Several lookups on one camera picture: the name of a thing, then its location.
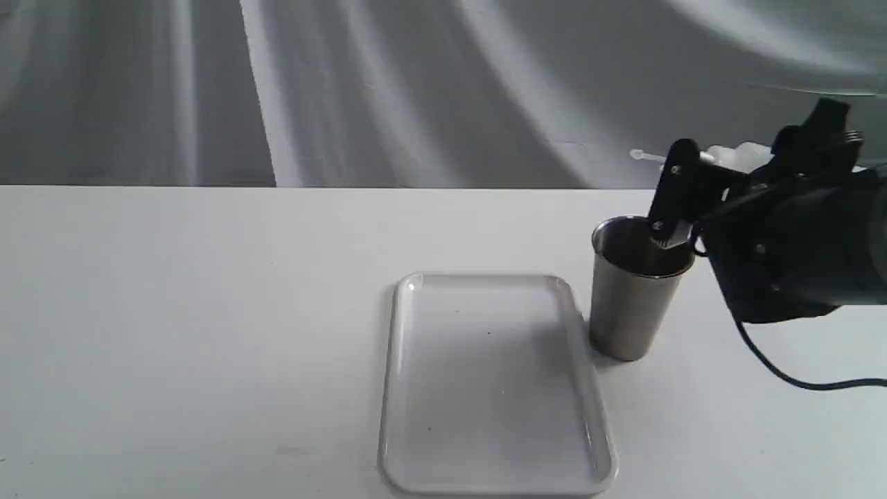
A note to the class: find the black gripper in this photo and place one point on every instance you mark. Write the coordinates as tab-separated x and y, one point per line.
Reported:
801	248

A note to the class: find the translucent plastic squeeze bottle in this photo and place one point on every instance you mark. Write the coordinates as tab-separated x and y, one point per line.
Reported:
744	158

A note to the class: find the stainless steel cup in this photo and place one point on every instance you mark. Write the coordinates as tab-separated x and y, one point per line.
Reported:
633	282

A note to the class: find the grey draped backdrop cloth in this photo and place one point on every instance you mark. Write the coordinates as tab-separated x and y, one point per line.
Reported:
417	94

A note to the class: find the white rectangular plastic tray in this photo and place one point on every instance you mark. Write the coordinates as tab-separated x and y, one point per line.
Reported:
491	391

